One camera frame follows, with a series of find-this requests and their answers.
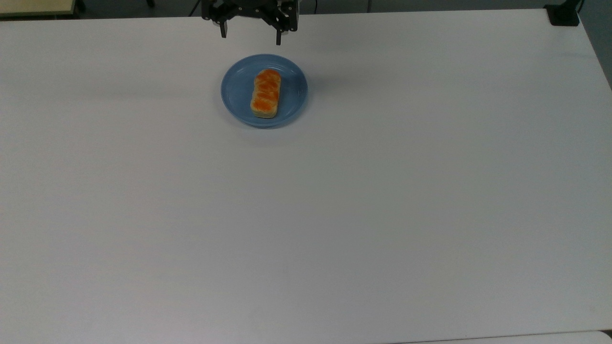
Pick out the black table clamp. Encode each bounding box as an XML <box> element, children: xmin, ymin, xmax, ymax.
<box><xmin>544</xmin><ymin>0</ymin><xmax>585</xmax><ymax>27</ymax></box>

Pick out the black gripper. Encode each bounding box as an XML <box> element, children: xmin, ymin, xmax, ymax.
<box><xmin>201</xmin><ymin>0</ymin><xmax>300</xmax><ymax>46</ymax></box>

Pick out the beige wooden desk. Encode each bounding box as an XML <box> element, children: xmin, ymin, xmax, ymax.
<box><xmin>0</xmin><ymin>0</ymin><xmax>80</xmax><ymax>19</ymax></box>

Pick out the blue round plate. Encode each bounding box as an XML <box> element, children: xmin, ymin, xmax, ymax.
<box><xmin>220</xmin><ymin>54</ymin><xmax>308</xmax><ymax>128</ymax></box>

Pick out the orange glazed bread loaf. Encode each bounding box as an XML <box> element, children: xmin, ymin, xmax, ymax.
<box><xmin>250</xmin><ymin>68</ymin><xmax>282</xmax><ymax>119</ymax></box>

